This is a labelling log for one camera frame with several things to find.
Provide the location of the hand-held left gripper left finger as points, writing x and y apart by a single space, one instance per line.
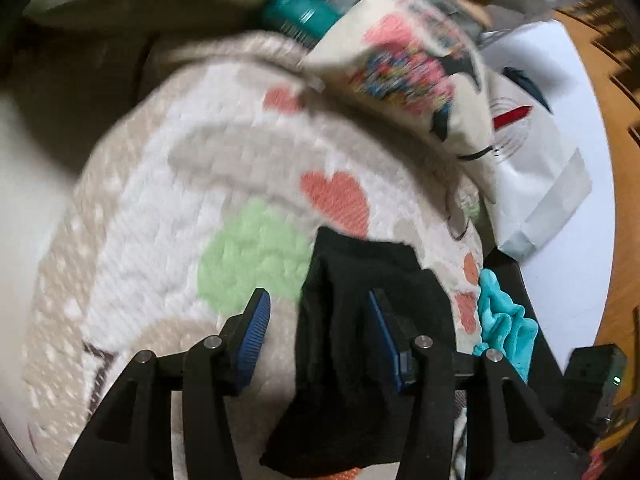
252 340

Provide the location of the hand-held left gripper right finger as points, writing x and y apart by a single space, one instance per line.
386 342

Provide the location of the black pants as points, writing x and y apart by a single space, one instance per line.
345 310

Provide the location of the teal fleece blanket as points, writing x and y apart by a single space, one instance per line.
505 320

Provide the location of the quilted heart-print bed cover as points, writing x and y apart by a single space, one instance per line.
200 170

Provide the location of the floral print cushion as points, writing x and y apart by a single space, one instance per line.
415 60

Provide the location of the teal wipes packet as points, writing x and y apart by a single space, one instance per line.
300 10

